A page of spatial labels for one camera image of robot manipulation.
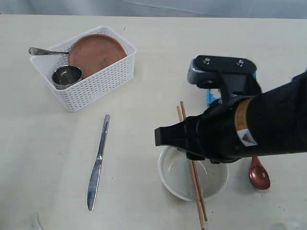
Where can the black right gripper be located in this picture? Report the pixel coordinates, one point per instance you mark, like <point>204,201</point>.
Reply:
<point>221,133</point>

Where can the white ceramic bowl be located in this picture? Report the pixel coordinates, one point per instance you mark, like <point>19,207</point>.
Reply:
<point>173,167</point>

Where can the blue chips bag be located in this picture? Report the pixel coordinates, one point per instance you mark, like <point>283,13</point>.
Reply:
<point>212,95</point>

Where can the dark red wooden spoon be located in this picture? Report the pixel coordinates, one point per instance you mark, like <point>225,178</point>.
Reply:
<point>258,175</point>

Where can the light wooden chopstick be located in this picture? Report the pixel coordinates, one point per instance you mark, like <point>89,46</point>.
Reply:
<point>182,115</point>

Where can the silver table knife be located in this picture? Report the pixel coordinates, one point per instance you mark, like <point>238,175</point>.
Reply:
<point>95,175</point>

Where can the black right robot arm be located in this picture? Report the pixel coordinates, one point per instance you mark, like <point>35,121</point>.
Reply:
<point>270,123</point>

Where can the white perforated plastic basket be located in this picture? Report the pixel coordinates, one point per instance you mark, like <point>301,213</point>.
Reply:
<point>94,87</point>

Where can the brown round plate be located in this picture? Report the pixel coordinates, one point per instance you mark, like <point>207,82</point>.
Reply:
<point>95,52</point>

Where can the stainless steel cup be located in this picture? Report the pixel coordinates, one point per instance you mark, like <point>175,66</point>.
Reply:
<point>66,76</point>

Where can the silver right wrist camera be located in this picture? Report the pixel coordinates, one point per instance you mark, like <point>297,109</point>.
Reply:
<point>203,64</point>

